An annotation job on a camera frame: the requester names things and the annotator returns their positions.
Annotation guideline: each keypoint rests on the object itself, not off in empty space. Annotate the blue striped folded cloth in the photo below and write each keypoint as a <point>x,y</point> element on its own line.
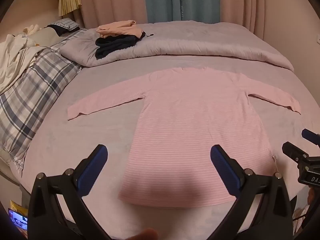
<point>66,23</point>

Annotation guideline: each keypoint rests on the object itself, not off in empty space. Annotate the pink striped long-sleeve shirt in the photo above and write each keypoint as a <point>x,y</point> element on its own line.
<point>187,130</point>

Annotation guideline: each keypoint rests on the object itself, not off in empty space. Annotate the grey duvet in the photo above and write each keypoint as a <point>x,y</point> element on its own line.
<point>200,42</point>

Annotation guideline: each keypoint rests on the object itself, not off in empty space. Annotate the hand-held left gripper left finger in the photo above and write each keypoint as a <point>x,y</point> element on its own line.
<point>92,170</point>

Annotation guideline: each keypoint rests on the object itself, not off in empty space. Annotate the pink curtain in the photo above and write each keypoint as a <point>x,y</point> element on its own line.
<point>262,5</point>
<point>112,2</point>

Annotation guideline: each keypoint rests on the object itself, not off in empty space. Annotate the folded peach garment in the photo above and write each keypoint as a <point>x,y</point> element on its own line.
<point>117,30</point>

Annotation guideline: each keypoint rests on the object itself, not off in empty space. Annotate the person's left hand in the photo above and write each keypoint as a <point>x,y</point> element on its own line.
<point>142,235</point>

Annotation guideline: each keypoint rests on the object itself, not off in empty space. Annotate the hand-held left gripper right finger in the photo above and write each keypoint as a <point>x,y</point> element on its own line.
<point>225,172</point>

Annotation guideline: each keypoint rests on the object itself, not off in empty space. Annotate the white crumpled cloth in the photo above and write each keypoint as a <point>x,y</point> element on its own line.
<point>12,60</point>

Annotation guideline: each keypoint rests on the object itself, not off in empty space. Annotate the cream fluffy plush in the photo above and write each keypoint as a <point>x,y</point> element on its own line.
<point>32,29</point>

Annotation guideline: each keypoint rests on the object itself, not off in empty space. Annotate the teal curtain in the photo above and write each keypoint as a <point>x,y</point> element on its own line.
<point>175,0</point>

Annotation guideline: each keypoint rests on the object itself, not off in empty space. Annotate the yellow packet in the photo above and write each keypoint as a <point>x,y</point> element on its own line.
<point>20,206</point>

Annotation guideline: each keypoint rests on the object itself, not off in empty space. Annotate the beige pillow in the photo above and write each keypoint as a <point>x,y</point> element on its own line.
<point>47,36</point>

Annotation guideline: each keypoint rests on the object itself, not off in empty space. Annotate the plaid pillow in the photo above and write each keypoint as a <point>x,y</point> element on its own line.
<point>32,92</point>

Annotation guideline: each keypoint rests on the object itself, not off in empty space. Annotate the folded navy garment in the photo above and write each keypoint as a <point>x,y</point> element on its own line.
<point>112,46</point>

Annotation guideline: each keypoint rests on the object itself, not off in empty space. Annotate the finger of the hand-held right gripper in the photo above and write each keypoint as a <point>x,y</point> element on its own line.
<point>293,152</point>
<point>311,136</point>

